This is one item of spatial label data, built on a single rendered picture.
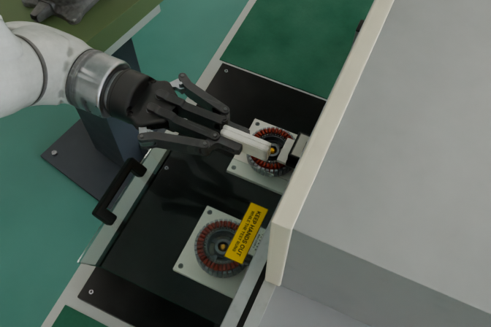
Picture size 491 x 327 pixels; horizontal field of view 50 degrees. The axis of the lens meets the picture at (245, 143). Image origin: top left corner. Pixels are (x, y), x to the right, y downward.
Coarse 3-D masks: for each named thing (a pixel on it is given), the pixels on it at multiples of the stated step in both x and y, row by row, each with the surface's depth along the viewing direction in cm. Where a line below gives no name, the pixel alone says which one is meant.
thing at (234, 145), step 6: (222, 138) 72; (210, 144) 71; (216, 144) 72; (222, 144) 71; (228, 144) 71; (234, 144) 71; (240, 144) 71; (210, 150) 72; (228, 150) 72; (234, 150) 71; (240, 150) 72
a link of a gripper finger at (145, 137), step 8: (144, 136) 71; (152, 136) 71; (160, 136) 71; (168, 136) 71; (176, 136) 71; (184, 136) 71; (160, 144) 72; (168, 144) 72; (176, 144) 71; (184, 144) 71; (192, 144) 71; (200, 144) 71; (208, 144) 71; (184, 152) 73; (192, 152) 72; (200, 152) 72
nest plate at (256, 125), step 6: (258, 120) 122; (252, 126) 121; (258, 126) 121; (264, 126) 121; (270, 126) 121; (252, 132) 120; (276, 144) 118; (234, 156) 117; (240, 156) 117; (246, 162) 116; (288, 174) 114
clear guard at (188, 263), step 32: (160, 160) 85; (192, 160) 84; (224, 160) 84; (128, 192) 86; (160, 192) 81; (192, 192) 81; (224, 192) 81; (256, 192) 81; (128, 224) 79; (160, 224) 79; (192, 224) 79; (224, 224) 79; (96, 256) 78; (128, 256) 76; (160, 256) 76; (192, 256) 76; (160, 288) 74; (192, 288) 74; (224, 288) 74
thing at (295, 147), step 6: (300, 132) 109; (288, 138) 113; (300, 138) 109; (306, 138) 109; (288, 144) 113; (294, 144) 108; (300, 144) 108; (282, 150) 112; (288, 150) 112; (294, 150) 107; (300, 150) 107; (282, 156) 111; (288, 156) 107; (294, 156) 107; (282, 162) 111; (288, 162) 109; (294, 162) 108; (294, 168) 109
